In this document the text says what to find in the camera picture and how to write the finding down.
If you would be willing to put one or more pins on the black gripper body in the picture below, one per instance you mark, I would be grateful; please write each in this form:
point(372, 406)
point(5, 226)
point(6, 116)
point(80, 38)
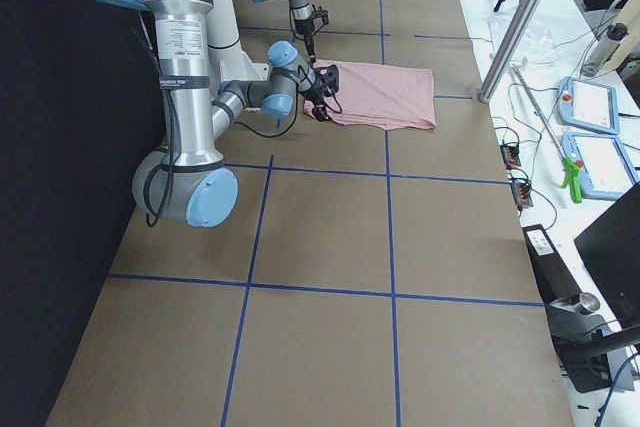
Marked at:
point(305, 36)
point(315, 94)

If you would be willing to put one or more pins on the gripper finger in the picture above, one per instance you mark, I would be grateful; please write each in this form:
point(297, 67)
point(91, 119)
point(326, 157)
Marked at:
point(311, 53)
point(317, 113)
point(325, 114)

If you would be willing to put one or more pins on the pink Snoopy t-shirt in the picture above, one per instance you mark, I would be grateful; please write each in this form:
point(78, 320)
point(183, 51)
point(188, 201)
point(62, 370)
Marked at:
point(387, 97)

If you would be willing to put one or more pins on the clear plastic bag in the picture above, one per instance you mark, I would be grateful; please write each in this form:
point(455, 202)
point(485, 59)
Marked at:
point(536, 46)

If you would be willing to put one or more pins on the upper teach pendant tablet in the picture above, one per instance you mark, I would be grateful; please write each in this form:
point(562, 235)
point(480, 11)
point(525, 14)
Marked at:
point(588, 105)

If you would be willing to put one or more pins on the teach pendant tablet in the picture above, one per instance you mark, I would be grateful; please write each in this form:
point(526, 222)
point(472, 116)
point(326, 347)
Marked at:
point(588, 105)
point(607, 171)

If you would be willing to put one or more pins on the black box with white label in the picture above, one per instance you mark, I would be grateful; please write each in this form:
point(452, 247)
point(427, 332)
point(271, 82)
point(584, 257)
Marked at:
point(553, 278)

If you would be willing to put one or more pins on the lower teach pendant tablet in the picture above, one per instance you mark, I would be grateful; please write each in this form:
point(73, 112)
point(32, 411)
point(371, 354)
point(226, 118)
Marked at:
point(607, 171)

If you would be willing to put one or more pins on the clear water bottle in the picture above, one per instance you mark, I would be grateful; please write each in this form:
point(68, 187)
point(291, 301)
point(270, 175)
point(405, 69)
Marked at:
point(607, 44)

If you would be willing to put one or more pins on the black monitor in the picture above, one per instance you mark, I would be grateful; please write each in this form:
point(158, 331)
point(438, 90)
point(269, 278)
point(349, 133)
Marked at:
point(609, 249)

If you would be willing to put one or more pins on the silver metal cylinder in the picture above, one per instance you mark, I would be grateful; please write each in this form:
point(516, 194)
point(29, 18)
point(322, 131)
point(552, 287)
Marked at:
point(585, 303)

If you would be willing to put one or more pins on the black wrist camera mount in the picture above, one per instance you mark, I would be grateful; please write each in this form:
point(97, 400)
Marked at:
point(320, 17)
point(328, 79)

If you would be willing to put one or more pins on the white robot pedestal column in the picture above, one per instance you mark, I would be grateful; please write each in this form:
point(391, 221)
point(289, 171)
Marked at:
point(227, 59)

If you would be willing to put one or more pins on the green handled reacher grabber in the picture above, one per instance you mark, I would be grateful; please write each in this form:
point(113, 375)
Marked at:
point(572, 168)

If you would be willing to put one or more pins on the aluminium frame post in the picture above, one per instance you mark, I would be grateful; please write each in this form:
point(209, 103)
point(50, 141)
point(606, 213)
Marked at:
point(513, 35)

